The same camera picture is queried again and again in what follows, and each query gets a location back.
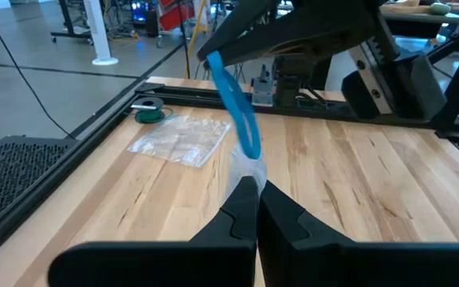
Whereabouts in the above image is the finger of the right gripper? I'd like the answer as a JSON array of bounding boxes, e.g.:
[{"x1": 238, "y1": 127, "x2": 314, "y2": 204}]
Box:
[
  {"x1": 213, "y1": 7, "x2": 376, "y2": 65},
  {"x1": 197, "y1": 0, "x2": 282, "y2": 61}
]

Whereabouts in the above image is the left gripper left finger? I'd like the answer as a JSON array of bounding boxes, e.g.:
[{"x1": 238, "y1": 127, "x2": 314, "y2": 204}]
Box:
[{"x1": 48, "y1": 176, "x2": 261, "y2": 287}]

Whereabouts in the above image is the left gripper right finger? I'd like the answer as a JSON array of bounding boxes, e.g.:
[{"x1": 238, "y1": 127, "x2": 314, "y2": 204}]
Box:
[{"x1": 257, "y1": 179, "x2": 459, "y2": 287}]

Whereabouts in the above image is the blue rubber band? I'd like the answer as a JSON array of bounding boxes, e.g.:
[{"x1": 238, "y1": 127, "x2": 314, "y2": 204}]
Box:
[{"x1": 206, "y1": 50, "x2": 262, "y2": 160}]

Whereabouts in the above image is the clear plastic zip bag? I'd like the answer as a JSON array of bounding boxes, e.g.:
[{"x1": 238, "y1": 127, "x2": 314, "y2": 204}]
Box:
[
  {"x1": 127, "y1": 114, "x2": 232, "y2": 168},
  {"x1": 223, "y1": 141, "x2": 269, "y2": 204}
]

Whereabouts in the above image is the red plastic bin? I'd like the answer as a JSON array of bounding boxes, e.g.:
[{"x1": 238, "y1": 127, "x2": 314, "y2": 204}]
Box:
[{"x1": 157, "y1": 0, "x2": 195, "y2": 32}]

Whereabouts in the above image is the wooden workbench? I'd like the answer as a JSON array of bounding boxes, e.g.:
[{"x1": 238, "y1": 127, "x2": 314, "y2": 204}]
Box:
[{"x1": 380, "y1": 0, "x2": 459, "y2": 26}]

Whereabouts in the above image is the pale green round object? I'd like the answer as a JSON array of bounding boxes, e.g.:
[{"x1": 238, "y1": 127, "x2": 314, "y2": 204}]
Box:
[{"x1": 428, "y1": 2, "x2": 453, "y2": 16}]

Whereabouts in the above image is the black computer with lights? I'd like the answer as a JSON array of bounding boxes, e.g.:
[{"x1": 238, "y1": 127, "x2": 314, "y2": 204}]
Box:
[{"x1": 131, "y1": 0, "x2": 159, "y2": 37}]

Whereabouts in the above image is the white pole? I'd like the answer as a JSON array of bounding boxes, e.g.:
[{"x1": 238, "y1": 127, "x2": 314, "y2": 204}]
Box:
[{"x1": 82, "y1": 0, "x2": 120, "y2": 67}]

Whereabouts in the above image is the black rolling stand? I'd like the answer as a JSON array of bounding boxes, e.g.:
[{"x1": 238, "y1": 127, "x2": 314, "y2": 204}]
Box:
[{"x1": 49, "y1": 0, "x2": 95, "y2": 43}]

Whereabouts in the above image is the black perforated metal box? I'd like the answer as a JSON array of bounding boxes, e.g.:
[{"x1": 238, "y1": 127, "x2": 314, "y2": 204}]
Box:
[{"x1": 0, "y1": 135, "x2": 80, "y2": 237}]

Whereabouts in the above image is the yellow-orange cable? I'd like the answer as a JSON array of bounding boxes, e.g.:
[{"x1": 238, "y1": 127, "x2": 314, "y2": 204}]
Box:
[{"x1": 183, "y1": 0, "x2": 210, "y2": 80}]

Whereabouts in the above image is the grey metal frame bracket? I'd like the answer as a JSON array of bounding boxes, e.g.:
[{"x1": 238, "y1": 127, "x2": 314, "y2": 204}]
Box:
[{"x1": 251, "y1": 65, "x2": 274, "y2": 107}]

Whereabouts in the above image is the black spool of green wire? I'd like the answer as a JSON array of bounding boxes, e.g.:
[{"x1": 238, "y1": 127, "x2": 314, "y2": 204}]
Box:
[{"x1": 130, "y1": 96, "x2": 167, "y2": 124}]

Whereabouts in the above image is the thin black hanging cable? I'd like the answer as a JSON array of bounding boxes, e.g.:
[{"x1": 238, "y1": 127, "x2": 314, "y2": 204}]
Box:
[{"x1": 0, "y1": 0, "x2": 76, "y2": 140}]

